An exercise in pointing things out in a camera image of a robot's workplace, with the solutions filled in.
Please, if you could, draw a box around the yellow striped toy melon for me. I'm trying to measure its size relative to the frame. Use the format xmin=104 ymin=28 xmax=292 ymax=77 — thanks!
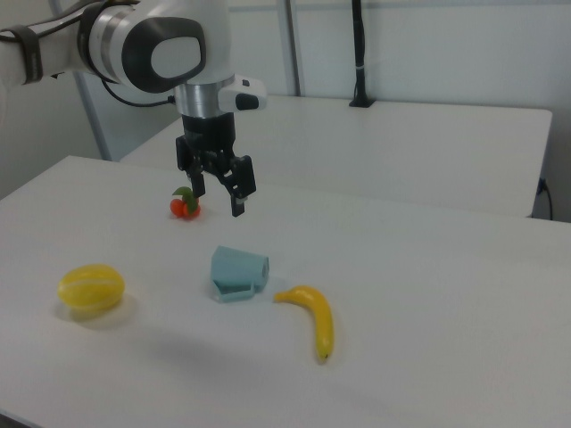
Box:
xmin=56 ymin=263 xmax=126 ymax=312

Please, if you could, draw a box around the black velcro strap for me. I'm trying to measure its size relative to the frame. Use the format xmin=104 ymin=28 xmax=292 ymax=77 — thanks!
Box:
xmin=2 ymin=25 xmax=45 ymax=86

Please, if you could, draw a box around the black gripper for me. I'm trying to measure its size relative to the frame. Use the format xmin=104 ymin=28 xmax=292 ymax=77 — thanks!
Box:
xmin=174 ymin=111 xmax=259 ymax=218

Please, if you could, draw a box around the grey partition post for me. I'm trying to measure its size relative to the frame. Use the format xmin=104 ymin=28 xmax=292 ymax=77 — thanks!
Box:
xmin=72 ymin=70 xmax=112 ymax=162
xmin=277 ymin=0 xmax=307 ymax=97

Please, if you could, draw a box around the black pole with base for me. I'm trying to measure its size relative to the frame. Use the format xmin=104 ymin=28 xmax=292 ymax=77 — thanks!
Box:
xmin=348 ymin=0 xmax=377 ymax=109

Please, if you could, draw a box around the orange tangerine bunch with leaves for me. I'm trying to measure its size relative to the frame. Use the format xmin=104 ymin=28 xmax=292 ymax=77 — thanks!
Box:
xmin=169 ymin=185 xmax=203 ymax=221

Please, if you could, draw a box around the black hanging wall cable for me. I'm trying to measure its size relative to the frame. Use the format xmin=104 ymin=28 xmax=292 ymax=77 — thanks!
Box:
xmin=536 ymin=177 xmax=555 ymax=221

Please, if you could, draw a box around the white side table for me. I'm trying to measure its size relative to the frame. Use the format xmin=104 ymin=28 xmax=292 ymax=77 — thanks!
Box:
xmin=119 ymin=94 xmax=554 ymax=219

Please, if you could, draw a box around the yellow toy banana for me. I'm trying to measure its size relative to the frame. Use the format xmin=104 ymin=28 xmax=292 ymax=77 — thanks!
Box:
xmin=273 ymin=284 xmax=335 ymax=365

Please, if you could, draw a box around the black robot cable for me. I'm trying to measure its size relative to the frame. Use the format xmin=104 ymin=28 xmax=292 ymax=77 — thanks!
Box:
xmin=101 ymin=78 xmax=178 ymax=108

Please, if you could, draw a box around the light blue mug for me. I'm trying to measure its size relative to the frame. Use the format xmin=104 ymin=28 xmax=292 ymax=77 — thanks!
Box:
xmin=209 ymin=244 xmax=272 ymax=305

